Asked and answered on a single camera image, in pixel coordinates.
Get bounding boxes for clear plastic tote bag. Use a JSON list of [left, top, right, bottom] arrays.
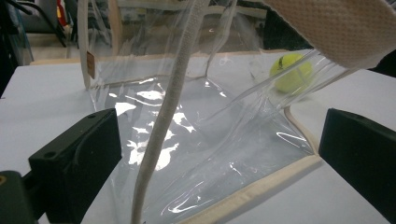
[[77, 0, 396, 224]]

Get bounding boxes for yellow tennis ball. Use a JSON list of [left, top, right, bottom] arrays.
[[268, 52, 314, 94]]

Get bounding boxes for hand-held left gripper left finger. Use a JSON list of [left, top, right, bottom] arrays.
[[28, 107, 122, 224]]

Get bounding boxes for black metal stand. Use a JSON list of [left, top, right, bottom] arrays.
[[0, 0, 68, 98]]

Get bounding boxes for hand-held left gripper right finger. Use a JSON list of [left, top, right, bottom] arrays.
[[318, 107, 396, 224]]

